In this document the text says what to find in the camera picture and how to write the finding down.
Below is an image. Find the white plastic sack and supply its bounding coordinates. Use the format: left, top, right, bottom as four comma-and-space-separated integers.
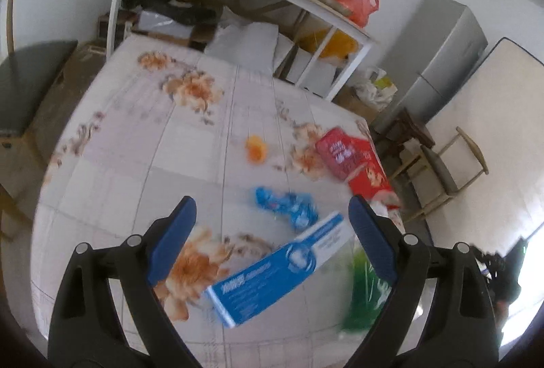
204, 22, 281, 71

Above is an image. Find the small orange object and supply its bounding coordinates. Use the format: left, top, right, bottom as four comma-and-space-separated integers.
245, 134, 269, 162

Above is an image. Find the blue toothpaste box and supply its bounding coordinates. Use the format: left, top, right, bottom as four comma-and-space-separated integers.
206, 211, 355, 328

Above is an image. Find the red plastic bag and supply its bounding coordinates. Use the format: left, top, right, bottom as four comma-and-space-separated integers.
329, 0, 380, 28

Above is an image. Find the white plastic bag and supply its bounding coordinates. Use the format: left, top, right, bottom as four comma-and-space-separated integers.
355, 66, 398, 105

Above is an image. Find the dark wooden stool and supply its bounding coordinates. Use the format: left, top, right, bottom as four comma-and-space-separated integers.
374, 109, 436, 165

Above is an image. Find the grey refrigerator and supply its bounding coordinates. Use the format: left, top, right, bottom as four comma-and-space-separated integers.
374, 0, 489, 131

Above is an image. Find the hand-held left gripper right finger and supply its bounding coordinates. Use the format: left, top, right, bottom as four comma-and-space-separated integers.
341, 195, 501, 368

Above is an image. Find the floral tablecloth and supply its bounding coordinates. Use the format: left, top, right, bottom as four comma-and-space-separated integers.
32, 34, 430, 368

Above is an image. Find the red snack bag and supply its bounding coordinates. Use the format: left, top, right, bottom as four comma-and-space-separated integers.
314, 127, 406, 233

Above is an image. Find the black cloth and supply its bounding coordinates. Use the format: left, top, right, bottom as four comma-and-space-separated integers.
121, 0, 222, 27

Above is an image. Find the wooden chair with dark seat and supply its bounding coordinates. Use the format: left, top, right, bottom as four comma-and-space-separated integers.
0, 0, 79, 241
414, 127, 489, 220

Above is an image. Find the orange plastic bag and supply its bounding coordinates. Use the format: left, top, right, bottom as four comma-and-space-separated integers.
297, 28, 360, 58

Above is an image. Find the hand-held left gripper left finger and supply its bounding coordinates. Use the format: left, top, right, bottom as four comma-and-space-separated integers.
47, 195, 201, 368

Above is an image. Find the blue crumpled wrapper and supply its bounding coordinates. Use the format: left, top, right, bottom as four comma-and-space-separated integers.
254, 185, 319, 230

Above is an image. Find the cardboard box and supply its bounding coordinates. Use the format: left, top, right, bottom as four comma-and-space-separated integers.
334, 85, 379, 122

